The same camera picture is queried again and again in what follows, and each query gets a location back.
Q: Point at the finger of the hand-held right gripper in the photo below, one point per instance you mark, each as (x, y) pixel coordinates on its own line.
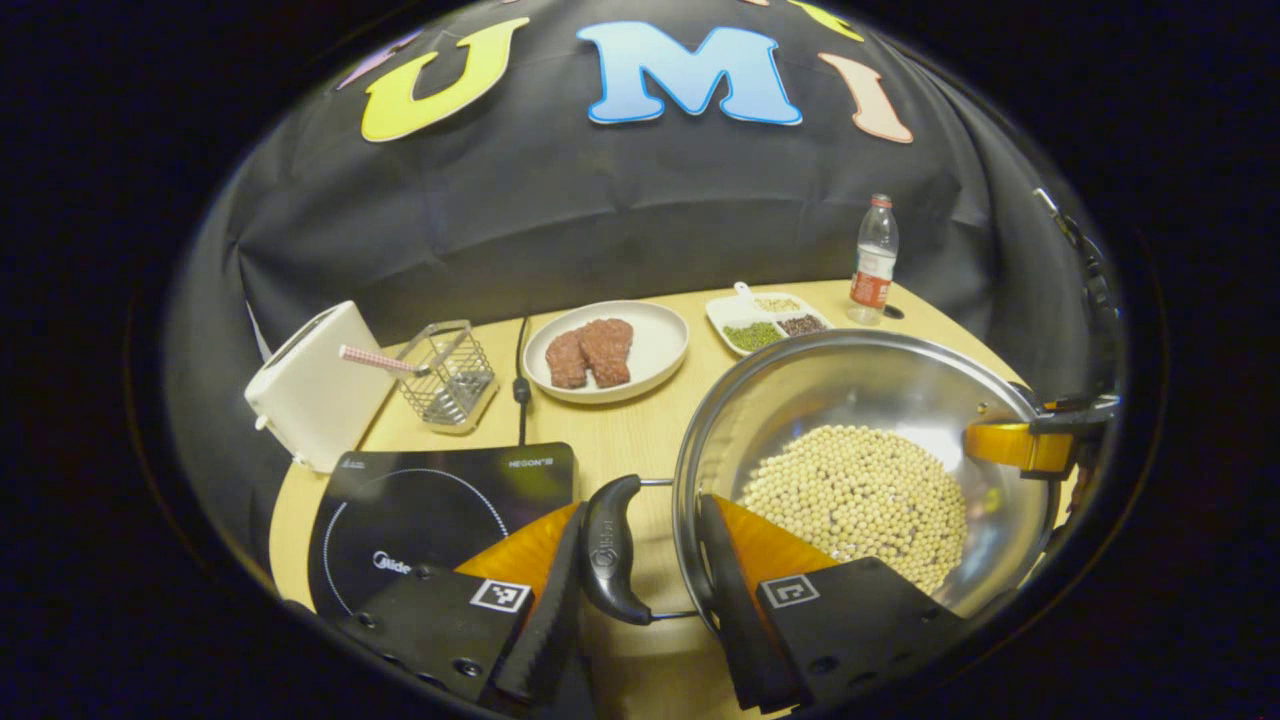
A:
(1085, 415)
(1020, 447)

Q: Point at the black induction cooktop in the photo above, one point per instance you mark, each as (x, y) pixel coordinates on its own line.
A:
(420, 500)

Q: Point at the green beans pile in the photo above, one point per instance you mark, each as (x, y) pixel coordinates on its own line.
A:
(752, 336)

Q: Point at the pink checked utensil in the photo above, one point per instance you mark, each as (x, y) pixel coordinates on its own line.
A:
(380, 360)

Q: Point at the white divided dish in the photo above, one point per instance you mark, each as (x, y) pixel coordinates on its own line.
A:
(730, 315)

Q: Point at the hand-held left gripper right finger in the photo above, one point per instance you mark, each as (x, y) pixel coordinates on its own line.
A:
(735, 610)

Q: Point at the dark brown beans pile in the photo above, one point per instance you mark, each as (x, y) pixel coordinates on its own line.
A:
(802, 325)

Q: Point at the pale beans pile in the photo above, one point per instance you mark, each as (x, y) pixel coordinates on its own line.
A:
(777, 304)

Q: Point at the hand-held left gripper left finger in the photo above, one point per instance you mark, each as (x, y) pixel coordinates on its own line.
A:
(550, 620)

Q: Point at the brown meat piece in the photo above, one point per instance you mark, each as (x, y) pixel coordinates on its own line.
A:
(607, 350)
(567, 360)

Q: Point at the white round plate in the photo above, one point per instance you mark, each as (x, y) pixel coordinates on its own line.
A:
(655, 345)

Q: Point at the stainless steel pot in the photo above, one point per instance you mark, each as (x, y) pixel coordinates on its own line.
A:
(850, 390)

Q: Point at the clear plastic water bottle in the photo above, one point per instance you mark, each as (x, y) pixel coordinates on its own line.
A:
(873, 280)

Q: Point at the white toaster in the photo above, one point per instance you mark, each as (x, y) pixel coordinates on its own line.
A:
(320, 400)

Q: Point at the pile of soybeans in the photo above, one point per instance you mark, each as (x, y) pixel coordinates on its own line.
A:
(860, 490)

